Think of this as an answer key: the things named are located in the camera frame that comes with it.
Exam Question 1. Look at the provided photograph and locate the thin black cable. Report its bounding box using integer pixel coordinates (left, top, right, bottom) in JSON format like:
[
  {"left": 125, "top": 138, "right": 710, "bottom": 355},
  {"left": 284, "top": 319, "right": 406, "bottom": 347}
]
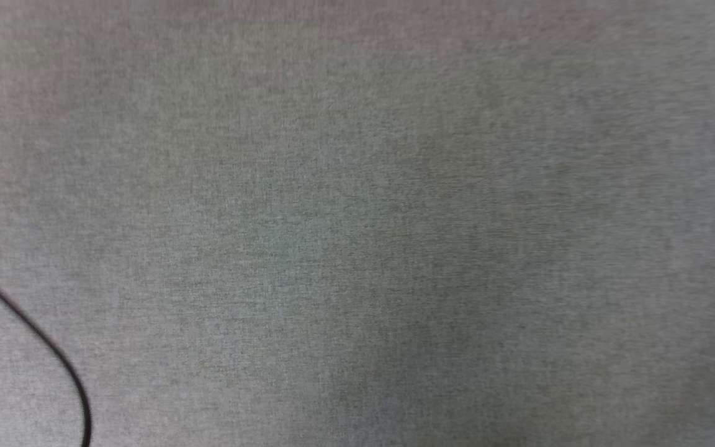
[{"left": 0, "top": 255, "right": 92, "bottom": 447}]

